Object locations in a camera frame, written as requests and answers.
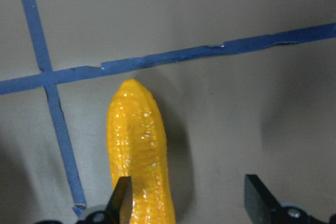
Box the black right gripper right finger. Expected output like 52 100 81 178
244 174 283 223

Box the yellow toy corn cob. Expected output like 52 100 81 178
106 79 176 223

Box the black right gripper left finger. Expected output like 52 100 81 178
105 176 132 223

